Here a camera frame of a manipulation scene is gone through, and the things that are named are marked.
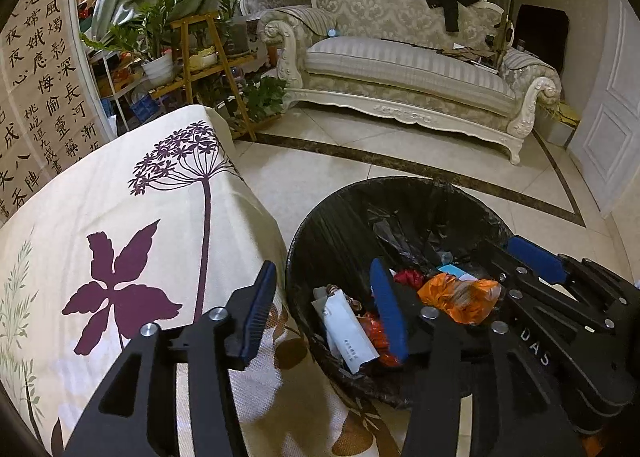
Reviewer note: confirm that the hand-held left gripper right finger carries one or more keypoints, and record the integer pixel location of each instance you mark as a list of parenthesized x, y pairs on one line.
[(387, 312)]

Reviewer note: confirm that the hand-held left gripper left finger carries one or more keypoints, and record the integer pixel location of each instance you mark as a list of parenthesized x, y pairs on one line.
[(257, 317)]

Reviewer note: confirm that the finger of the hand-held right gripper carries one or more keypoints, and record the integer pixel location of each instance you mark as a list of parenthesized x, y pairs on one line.
[(505, 272), (537, 259)]

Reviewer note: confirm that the red plastic bag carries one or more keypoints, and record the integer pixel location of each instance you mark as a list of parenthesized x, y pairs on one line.
[(375, 339)]

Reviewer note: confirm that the checked cloth knot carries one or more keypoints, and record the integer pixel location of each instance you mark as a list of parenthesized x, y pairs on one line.
[(352, 305)]

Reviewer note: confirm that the red satin cloth knot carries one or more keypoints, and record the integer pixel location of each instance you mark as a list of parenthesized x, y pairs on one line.
[(409, 278)]

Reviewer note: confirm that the white tube with dark print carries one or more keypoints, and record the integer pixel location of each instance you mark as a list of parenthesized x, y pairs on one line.
[(345, 332)]

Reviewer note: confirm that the blue and white box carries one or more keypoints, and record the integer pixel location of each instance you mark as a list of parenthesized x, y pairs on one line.
[(452, 272)]

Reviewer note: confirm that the orange plastic bag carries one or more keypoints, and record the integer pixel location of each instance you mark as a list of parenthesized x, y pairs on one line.
[(450, 294)]

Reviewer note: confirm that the plain white tube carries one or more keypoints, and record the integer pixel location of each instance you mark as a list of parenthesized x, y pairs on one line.
[(320, 304)]

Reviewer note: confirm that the bin with black liner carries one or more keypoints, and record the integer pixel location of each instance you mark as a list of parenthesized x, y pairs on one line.
[(340, 237)]

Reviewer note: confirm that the person's right forearm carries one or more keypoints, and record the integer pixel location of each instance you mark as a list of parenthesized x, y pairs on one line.
[(600, 447)]

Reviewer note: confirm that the yellow bag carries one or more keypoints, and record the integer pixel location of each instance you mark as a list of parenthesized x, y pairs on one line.
[(562, 122)]

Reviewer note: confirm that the small leafy floor plant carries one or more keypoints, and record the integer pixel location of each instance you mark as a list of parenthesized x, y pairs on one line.
[(262, 99)]

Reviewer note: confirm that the black cabinet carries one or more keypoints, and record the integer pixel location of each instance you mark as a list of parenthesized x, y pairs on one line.
[(542, 37)]

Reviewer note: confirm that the cream carved sofa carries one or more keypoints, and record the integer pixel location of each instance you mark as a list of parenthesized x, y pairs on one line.
[(400, 72)]

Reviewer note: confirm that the blue plastic crate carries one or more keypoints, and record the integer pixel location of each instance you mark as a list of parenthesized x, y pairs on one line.
[(144, 111)]

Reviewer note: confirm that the white metal shelf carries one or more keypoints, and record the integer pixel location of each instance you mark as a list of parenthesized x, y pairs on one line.
[(117, 102)]

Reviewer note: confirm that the small pale planter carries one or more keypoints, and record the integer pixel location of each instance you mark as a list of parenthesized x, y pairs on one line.
[(206, 59)]

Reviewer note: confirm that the green plant in white pot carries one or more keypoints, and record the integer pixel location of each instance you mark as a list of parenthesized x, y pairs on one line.
[(160, 69)]

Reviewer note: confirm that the wooden plant stand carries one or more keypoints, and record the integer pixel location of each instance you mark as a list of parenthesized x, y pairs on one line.
[(187, 57)]

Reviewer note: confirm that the tall plant in dark pot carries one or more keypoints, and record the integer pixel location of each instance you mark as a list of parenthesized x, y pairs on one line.
[(232, 12)]

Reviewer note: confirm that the calligraphy screen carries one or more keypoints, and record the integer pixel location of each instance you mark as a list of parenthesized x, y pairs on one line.
[(45, 87)]

